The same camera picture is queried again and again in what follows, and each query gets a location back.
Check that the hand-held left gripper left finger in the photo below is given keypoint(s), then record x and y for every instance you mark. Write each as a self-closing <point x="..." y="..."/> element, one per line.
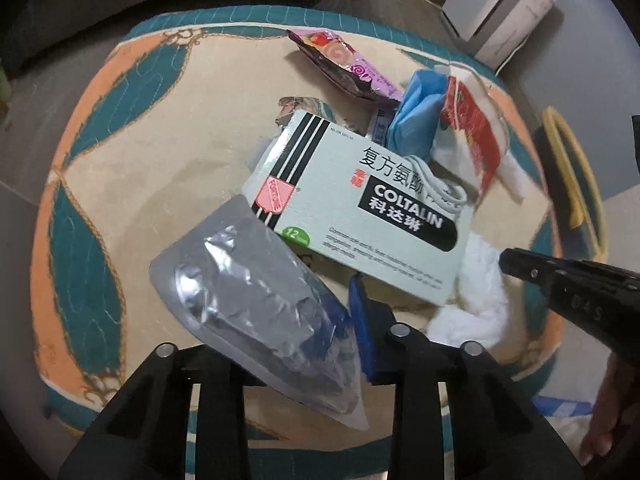
<point x="215" y="377"/>

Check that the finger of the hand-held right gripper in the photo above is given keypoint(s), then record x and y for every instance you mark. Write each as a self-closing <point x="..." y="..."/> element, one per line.
<point x="580" y="295"/>

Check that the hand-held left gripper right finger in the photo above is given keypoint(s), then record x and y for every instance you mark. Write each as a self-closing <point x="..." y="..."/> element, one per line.
<point x="361" y="325"/>

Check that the silver foil packet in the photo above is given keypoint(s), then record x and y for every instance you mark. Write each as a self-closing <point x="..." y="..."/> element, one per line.
<point x="240" y="280"/>

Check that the blue bin with yellow rim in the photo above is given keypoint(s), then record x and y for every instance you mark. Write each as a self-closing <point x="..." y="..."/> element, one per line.
<point x="555" y="175"/>

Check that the person's right hand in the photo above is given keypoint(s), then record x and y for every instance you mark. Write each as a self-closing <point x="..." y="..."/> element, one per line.
<point x="612" y="400"/>

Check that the white fluffy cloth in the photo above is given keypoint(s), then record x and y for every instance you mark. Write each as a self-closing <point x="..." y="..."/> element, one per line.
<point x="475" y="310"/>

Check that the blue box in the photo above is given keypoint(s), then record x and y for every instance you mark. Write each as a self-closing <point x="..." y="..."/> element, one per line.
<point x="565" y="405"/>

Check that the white green medicine box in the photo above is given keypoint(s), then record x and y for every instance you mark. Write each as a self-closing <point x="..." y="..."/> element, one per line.
<point x="320" y="160"/>

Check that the white printed wrapper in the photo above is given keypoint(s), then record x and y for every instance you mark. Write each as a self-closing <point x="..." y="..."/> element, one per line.
<point x="380" y="122"/>

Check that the red and white packet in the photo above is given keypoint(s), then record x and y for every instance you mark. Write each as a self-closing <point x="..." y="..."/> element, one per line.
<point x="470" y="120"/>

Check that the blue face mask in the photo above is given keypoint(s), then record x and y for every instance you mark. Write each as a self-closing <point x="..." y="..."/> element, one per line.
<point x="415" y="120"/>

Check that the crumpled brown wrapper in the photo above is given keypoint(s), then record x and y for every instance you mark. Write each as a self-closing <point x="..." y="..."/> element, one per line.
<point x="300" y="107"/>

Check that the patterned quilted cushion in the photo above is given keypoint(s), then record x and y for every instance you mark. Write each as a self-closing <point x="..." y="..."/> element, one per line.
<point x="150" y="160"/>

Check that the pink snack wrapper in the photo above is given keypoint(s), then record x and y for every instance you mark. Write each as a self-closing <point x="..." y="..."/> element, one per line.
<point x="345" y="60"/>

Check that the white air purifier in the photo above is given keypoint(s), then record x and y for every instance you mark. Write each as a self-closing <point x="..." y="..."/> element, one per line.
<point x="500" y="5"/>

